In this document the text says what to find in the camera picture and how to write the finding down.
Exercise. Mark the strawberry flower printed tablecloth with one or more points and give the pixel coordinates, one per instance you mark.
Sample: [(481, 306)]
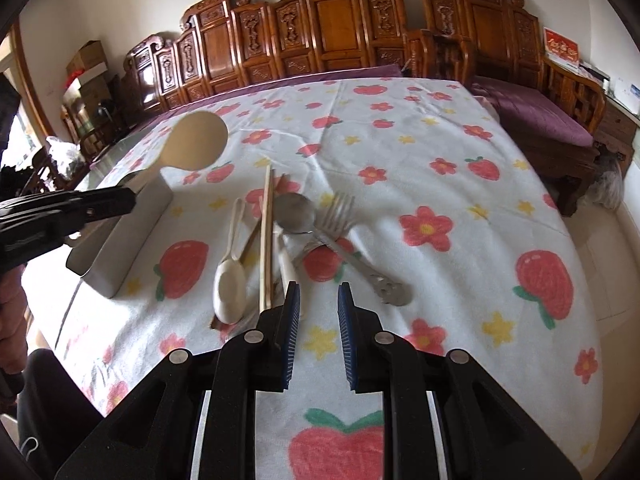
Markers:
[(425, 160)]

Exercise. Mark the carved wooden armchair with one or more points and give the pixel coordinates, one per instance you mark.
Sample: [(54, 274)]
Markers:
[(500, 20)]

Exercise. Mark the wooden rice paddle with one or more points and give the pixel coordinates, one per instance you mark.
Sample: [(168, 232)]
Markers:
[(195, 140)]

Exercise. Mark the wooden side cabinet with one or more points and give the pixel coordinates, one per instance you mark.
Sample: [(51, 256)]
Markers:
[(617, 132)]

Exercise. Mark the person's black trouser leg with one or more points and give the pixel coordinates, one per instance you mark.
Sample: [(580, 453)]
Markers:
[(50, 410)]

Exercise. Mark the carved wooden bench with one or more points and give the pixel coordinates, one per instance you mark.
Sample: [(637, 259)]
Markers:
[(300, 30)]

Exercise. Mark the white plastic bag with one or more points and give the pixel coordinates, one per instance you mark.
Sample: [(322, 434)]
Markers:
[(62, 157)]

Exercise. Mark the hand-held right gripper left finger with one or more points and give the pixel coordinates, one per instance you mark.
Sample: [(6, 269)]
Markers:
[(292, 340)]

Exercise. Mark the grey plastic bag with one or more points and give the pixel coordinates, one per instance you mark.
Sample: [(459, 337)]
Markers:
[(607, 185)]

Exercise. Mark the metal fork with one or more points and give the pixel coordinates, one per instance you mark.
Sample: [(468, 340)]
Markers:
[(340, 212)]

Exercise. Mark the light wooden chopstick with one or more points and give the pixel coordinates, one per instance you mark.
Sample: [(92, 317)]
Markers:
[(263, 260), (270, 210)]

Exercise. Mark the stack of cardboard boxes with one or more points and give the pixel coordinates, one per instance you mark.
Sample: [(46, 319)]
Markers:
[(87, 72)]

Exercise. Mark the person's left forearm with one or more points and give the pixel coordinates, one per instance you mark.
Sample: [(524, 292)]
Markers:
[(11, 315)]

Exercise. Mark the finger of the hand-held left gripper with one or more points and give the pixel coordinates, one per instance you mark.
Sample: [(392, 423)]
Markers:
[(112, 202)]

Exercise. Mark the white ceramic spoon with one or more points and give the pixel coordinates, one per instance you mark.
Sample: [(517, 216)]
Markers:
[(230, 285)]

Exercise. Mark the purple seat cushion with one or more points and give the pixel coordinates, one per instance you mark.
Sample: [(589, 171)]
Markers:
[(540, 110)]

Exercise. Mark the white utensil box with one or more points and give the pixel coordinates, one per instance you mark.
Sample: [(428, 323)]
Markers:
[(125, 240)]

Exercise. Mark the small wooden chair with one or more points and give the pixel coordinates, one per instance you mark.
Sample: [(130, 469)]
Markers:
[(92, 130)]

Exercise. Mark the red calendar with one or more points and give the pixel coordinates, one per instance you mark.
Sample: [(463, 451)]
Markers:
[(561, 45)]

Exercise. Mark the purple bench cushion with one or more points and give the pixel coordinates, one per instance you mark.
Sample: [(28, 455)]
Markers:
[(320, 76)]

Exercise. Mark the stack of white papers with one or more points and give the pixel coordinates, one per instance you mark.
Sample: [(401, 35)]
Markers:
[(617, 87)]

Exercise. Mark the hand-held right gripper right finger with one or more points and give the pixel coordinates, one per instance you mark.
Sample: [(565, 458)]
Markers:
[(345, 340)]

